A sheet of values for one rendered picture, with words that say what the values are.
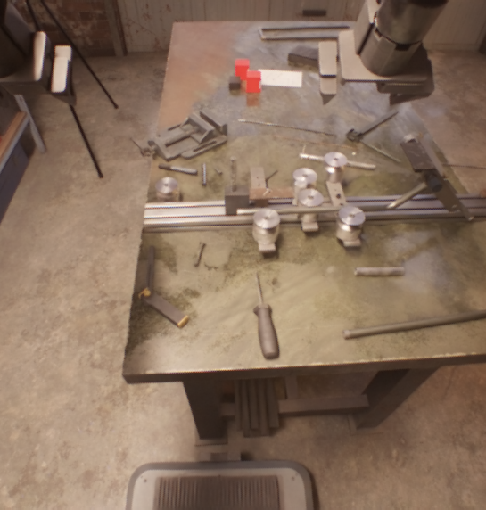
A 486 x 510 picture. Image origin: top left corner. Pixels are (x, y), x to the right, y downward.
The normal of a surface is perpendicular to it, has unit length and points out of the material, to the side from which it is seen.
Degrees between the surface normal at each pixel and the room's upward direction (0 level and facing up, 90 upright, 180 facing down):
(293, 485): 0
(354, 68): 30
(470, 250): 0
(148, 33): 90
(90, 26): 90
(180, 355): 0
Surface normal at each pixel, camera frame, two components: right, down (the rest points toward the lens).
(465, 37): 0.06, 0.77
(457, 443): 0.01, -0.63
